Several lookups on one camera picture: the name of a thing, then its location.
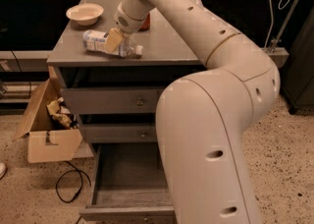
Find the open cardboard box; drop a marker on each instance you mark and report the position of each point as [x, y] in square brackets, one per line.
[46, 143]

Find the grey top drawer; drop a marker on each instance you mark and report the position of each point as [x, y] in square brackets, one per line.
[112, 100]

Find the clear blue-label plastic bottle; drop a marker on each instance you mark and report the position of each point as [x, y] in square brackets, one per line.
[94, 40]

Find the crumpled paper in box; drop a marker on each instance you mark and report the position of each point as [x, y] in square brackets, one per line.
[59, 112]

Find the grey open bottom drawer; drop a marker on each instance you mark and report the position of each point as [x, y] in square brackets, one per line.
[129, 186]

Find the metal stand pole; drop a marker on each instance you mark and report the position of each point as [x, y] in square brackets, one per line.
[287, 15]

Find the grey wall ledge rail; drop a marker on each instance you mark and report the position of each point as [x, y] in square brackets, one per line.
[35, 61]

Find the grey drawer cabinet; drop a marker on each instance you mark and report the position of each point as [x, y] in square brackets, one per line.
[165, 58]

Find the dark cabinet at right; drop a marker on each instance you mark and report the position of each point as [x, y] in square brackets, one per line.
[297, 77]

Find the red cola can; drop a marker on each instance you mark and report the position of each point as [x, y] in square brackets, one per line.
[146, 25]

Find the white bowl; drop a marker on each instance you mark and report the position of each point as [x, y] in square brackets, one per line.
[86, 14]

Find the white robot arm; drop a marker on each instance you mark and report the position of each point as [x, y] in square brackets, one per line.
[200, 118]

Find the white sneaker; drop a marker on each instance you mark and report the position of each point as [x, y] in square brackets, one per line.
[3, 169]

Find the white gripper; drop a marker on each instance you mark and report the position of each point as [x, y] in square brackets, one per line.
[128, 22]

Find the grey middle drawer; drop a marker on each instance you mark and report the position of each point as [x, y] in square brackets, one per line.
[118, 133]

